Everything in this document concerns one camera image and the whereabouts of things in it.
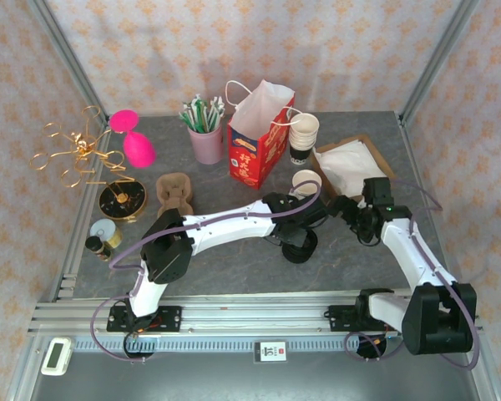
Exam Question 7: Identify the stack of black cup lids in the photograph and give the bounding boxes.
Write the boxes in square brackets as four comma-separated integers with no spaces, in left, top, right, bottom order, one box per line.
[281,230,319,265]

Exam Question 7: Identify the black white paper coffee cup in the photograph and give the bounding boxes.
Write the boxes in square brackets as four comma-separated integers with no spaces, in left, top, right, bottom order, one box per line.
[291,169,323,200]

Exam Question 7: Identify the white paper napkins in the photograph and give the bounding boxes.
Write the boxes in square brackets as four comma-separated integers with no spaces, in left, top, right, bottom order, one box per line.
[316,140,387,197]

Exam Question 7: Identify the red paper takeout bag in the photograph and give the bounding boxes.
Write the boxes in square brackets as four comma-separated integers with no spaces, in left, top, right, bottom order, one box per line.
[225,79,305,191]

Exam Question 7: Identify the brown cardboard napkin box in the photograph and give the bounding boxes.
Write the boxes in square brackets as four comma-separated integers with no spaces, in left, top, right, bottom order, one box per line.
[311,133,397,197]

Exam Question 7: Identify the pink straw holder cup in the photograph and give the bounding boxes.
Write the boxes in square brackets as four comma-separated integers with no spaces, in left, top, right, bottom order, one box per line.
[186,123,225,165]

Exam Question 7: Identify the green white wrapped straw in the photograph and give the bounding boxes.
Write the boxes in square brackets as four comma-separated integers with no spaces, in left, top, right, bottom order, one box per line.
[205,97,219,132]
[194,94,205,132]
[179,109,198,133]
[210,96,227,131]
[184,100,201,132]

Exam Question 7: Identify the white label card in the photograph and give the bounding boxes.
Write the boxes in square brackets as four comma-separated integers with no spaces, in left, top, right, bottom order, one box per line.
[253,341,288,363]

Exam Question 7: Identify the magenta wine glass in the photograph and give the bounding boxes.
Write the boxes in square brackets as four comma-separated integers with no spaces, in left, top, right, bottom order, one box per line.
[109,109,158,169]

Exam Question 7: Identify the small brown bottle black cap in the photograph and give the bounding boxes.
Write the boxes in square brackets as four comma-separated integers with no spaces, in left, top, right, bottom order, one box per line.
[85,236,112,262]

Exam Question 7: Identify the white digital timer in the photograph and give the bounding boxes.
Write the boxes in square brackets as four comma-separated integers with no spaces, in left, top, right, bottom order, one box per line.
[40,337,74,376]

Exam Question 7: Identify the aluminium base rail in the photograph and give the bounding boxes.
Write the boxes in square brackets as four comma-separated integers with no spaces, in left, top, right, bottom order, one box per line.
[28,294,484,335]

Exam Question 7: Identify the grey slotted cable duct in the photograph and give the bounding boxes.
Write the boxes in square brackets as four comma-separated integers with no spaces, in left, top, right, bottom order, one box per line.
[73,338,347,353]

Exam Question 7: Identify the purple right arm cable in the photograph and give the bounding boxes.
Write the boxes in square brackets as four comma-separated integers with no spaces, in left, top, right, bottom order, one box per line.
[344,179,482,371]

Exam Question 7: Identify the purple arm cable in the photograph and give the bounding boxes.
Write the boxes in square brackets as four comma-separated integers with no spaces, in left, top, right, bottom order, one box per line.
[344,179,482,371]
[90,180,321,363]

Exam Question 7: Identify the gold wire rack marble base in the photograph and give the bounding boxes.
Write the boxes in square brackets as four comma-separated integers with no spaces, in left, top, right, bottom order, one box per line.
[29,104,149,226]

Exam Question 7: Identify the aluminium frame post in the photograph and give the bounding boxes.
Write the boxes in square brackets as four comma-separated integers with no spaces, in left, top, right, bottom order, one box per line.
[27,0,112,126]
[398,0,484,126]

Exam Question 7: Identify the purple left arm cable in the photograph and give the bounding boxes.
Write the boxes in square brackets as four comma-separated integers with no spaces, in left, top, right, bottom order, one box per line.
[90,180,321,363]

